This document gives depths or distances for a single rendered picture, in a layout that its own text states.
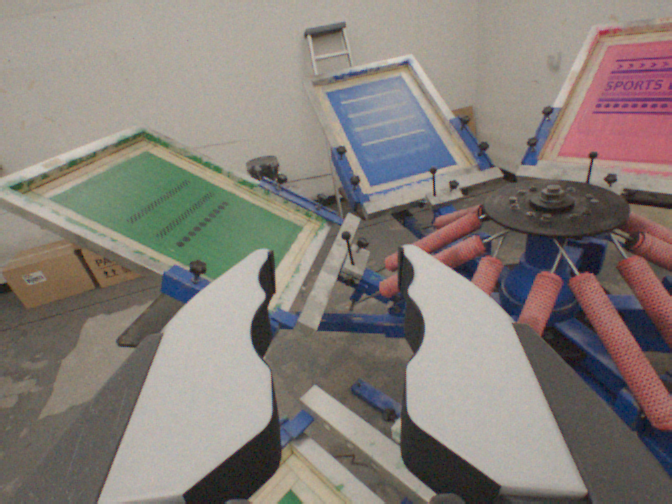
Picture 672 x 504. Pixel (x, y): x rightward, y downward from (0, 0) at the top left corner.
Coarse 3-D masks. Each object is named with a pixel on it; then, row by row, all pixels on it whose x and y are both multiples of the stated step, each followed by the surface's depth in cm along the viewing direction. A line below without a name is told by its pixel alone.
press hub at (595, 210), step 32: (512, 192) 96; (544, 192) 86; (576, 192) 90; (608, 192) 88; (512, 224) 82; (544, 224) 80; (576, 224) 78; (608, 224) 76; (544, 256) 91; (512, 288) 99; (576, 352) 87
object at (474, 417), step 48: (432, 288) 10; (432, 336) 8; (480, 336) 8; (432, 384) 7; (480, 384) 7; (528, 384) 7; (432, 432) 6; (480, 432) 6; (528, 432) 6; (432, 480) 7; (480, 480) 6; (528, 480) 6; (576, 480) 6
